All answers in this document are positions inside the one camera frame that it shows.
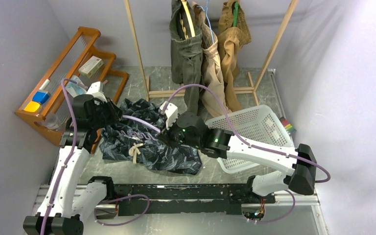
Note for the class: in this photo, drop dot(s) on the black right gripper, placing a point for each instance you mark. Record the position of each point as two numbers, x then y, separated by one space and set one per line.
166 136

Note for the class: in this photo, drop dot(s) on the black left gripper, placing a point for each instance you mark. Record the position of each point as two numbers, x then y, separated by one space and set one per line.
116 113

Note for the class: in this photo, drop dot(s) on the dark shark print shorts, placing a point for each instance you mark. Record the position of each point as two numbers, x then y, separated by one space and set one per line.
154 155

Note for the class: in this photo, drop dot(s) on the lilac plastic hanger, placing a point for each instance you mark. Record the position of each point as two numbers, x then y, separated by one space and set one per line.
147 136

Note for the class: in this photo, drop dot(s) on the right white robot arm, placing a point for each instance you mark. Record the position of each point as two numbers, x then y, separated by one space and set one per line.
294 168

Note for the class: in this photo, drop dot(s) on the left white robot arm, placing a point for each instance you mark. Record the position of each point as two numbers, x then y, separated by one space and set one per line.
60 213

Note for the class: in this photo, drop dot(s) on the beige shorts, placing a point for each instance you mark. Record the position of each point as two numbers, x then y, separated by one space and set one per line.
213 98

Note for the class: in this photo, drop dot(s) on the olive green shorts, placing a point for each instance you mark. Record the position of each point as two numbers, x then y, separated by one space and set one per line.
186 51

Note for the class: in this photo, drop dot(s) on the tan brown shorts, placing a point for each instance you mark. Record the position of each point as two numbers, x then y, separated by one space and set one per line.
231 39

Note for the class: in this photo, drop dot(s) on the wooden hanger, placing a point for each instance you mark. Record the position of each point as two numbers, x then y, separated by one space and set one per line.
185 21

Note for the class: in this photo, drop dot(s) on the green hanger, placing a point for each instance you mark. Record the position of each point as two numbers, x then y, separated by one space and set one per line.
235 14

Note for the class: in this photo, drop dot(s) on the white blue packaged item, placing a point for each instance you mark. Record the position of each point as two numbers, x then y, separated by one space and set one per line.
76 86

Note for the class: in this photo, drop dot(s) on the clear plastic cup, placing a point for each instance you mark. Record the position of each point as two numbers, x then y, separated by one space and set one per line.
52 122

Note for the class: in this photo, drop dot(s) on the white red box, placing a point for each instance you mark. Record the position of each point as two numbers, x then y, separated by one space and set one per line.
89 68

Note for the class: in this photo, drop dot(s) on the white tube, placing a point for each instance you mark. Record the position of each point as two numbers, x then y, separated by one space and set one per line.
44 84

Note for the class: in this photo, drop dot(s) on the blue sponge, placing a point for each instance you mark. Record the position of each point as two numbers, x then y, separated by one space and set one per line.
41 97

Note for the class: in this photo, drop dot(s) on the yellow sponge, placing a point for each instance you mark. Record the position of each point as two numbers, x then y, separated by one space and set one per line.
32 107

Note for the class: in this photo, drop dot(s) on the white plastic laundry basket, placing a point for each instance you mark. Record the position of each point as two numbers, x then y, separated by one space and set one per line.
259 123

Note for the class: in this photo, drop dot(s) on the wooden clothes rack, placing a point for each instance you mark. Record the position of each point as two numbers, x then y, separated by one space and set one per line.
192 92

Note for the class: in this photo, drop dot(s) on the colourful striped card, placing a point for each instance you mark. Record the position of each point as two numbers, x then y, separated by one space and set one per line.
287 125

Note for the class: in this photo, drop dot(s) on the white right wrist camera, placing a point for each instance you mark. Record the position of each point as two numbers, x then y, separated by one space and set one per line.
170 111

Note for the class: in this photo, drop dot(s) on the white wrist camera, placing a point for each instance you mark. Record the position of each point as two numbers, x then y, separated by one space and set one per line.
170 111
96 90

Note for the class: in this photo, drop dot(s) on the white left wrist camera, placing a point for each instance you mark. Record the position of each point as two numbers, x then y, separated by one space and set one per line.
96 90

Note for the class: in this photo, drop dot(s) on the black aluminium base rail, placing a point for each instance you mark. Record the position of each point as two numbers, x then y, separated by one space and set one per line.
232 199

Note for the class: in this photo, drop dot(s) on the blue wire hanger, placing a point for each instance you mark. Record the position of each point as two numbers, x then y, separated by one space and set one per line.
205 9

